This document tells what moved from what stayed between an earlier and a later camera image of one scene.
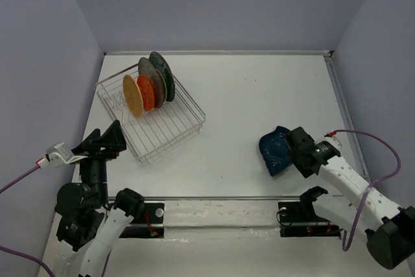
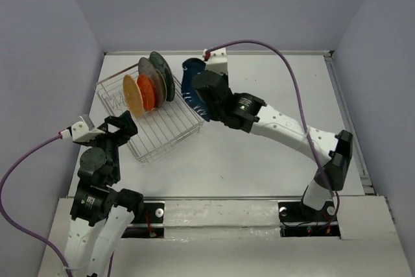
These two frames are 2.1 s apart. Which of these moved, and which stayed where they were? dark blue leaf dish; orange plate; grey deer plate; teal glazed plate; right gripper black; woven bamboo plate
Moved: right gripper black; dark blue leaf dish
Stayed: teal glazed plate; orange plate; grey deer plate; woven bamboo plate
